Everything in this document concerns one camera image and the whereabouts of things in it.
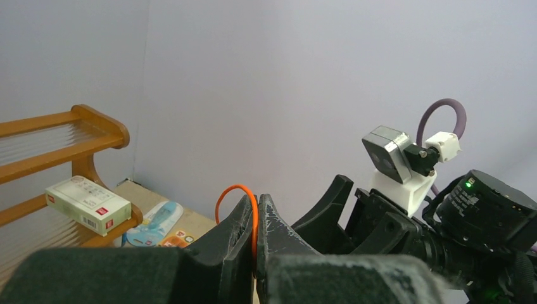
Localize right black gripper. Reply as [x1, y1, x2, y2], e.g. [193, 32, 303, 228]
[291, 174, 424, 257]

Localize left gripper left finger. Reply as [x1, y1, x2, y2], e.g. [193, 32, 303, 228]
[1, 196, 254, 303]

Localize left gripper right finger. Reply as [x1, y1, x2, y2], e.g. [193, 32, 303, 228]
[256, 194, 445, 303]

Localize orange snack packet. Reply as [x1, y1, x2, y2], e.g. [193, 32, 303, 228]
[158, 230, 196, 248]

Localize white red carton box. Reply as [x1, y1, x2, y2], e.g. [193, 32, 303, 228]
[44, 175, 132, 236]

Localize wooden two-tier shelf rack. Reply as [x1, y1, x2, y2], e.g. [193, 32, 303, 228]
[1, 104, 142, 284]

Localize right purple robot hose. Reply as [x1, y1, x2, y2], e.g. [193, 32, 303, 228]
[415, 98, 467, 198]

